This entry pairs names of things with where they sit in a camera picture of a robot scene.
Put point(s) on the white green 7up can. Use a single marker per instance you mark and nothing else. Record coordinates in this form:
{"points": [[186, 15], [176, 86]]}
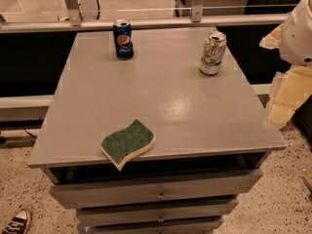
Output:
{"points": [[213, 51]]}

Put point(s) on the bottom grey drawer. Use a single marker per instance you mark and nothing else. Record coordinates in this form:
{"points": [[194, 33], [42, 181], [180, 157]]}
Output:
{"points": [[207, 224]]}

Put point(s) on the black white sneaker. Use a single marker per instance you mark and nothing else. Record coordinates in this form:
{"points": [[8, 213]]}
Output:
{"points": [[19, 224]]}

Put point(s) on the grey drawer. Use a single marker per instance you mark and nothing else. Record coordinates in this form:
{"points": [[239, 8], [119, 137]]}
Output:
{"points": [[155, 189], [156, 212], [207, 224]]}

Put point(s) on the grey drawer cabinet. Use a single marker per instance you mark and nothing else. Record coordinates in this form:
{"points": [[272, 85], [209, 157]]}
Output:
{"points": [[202, 124]]}

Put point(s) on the top grey drawer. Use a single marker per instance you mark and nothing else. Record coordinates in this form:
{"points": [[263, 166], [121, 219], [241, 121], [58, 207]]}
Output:
{"points": [[155, 189]]}

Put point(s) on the white metal railing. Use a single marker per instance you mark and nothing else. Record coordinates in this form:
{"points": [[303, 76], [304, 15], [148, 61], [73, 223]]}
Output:
{"points": [[19, 16]]}

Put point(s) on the middle grey drawer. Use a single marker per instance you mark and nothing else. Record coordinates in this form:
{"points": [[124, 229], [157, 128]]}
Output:
{"points": [[156, 212]]}

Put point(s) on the blue Pepsi can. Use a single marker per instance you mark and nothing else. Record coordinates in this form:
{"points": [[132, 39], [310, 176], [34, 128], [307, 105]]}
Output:
{"points": [[122, 32]]}

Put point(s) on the green yellow sponge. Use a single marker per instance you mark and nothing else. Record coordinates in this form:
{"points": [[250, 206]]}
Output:
{"points": [[124, 145]]}

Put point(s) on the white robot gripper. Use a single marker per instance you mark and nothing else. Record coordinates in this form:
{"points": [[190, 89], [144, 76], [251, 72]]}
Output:
{"points": [[297, 38]]}

